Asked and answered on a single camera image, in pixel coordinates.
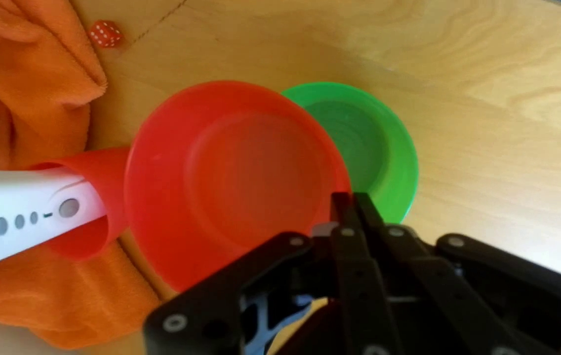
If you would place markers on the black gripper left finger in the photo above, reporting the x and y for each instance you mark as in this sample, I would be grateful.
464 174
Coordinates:
345 219

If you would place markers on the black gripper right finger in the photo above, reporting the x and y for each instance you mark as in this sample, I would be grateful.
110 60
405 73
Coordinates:
365 213

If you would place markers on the red plastic bowl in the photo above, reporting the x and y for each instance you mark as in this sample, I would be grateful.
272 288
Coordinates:
219 168

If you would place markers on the green plastic bowl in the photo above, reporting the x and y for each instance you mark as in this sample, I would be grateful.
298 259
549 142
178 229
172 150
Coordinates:
377 148

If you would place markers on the orange plastic cup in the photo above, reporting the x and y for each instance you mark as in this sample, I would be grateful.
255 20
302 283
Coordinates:
104 174

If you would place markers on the small red dotted die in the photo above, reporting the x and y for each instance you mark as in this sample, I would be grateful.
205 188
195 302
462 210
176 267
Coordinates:
104 34

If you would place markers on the white remote control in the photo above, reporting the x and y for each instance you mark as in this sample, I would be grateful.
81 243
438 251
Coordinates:
43 204

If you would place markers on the orange cloth towel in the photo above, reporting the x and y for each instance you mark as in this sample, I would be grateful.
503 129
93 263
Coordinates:
47 79

